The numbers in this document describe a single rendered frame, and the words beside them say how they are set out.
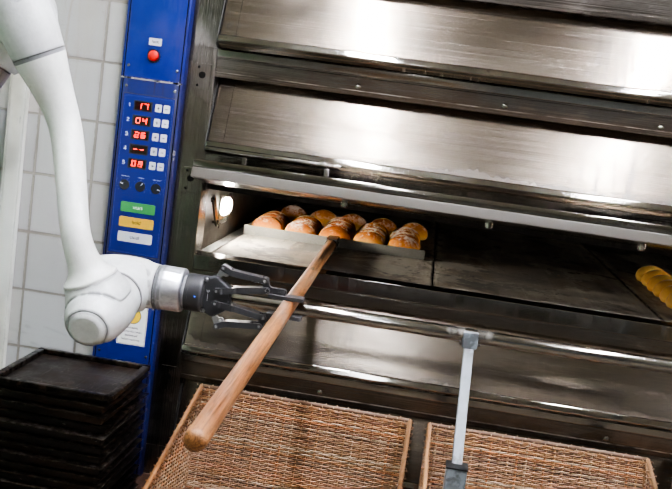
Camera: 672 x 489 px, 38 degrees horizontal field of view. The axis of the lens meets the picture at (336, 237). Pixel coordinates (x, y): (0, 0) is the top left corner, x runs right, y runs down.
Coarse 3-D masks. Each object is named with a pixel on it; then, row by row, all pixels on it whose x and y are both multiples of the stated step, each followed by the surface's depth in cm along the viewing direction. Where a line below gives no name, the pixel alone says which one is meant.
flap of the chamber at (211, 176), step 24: (192, 168) 231; (288, 192) 236; (312, 192) 229; (336, 192) 228; (360, 192) 228; (456, 216) 231; (480, 216) 225; (504, 216) 225; (528, 216) 224; (600, 240) 241; (624, 240) 226; (648, 240) 222
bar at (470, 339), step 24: (312, 312) 209; (336, 312) 209; (360, 312) 209; (432, 336) 208; (456, 336) 206; (480, 336) 206; (504, 336) 206; (600, 360) 204; (624, 360) 203; (648, 360) 203; (456, 432) 193; (456, 456) 190; (456, 480) 187
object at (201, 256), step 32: (224, 256) 251; (320, 288) 247; (352, 288) 246; (384, 288) 245; (416, 288) 244; (448, 288) 249; (544, 320) 241; (576, 320) 240; (608, 320) 240; (640, 320) 240
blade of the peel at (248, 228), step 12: (252, 228) 294; (264, 228) 294; (300, 240) 293; (312, 240) 293; (324, 240) 293; (348, 240) 292; (372, 252) 292; (384, 252) 291; (396, 252) 291; (408, 252) 291; (420, 252) 290
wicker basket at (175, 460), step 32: (192, 416) 245; (256, 416) 248; (288, 416) 247; (320, 416) 247; (352, 416) 246; (384, 416) 245; (224, 448) 248; (256, 448) 247; (288, 448) 246; (320, 448) 246; (352, 448) 245; (384, 448) 244; (160, 480) 221; (256, 480) 246; (288, 480) 245; (320, 480) 244; (352, 480) 244; (384, 480) 243
